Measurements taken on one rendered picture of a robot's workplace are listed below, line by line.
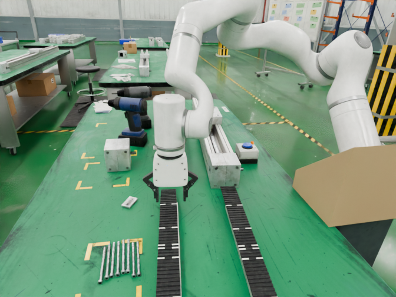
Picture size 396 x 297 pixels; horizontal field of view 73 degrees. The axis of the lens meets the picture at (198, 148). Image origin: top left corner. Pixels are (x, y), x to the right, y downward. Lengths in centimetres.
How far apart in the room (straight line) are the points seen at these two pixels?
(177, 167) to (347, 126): 56
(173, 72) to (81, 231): 51
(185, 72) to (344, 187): 53
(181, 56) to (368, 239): 85
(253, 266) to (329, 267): 20
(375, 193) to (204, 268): 53
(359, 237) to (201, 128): 67
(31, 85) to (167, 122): 404
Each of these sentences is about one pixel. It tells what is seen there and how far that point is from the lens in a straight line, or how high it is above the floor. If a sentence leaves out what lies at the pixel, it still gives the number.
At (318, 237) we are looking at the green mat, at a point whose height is 78.
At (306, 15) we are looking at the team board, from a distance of 651.
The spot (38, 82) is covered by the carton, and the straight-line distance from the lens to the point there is 461.
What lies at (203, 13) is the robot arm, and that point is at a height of 133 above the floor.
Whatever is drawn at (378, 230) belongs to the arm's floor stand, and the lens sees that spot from 110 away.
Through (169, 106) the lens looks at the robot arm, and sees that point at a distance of 68.
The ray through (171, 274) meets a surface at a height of 81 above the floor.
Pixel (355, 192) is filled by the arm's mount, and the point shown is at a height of 90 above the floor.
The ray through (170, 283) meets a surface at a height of 81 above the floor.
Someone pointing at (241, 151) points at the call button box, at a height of 84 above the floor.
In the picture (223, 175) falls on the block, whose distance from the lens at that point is 93.
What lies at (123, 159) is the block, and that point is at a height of 83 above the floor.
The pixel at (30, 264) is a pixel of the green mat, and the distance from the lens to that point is 80.
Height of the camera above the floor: 132
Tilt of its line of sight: 26 degrees down
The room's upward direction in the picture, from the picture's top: 2 degrees clockwise
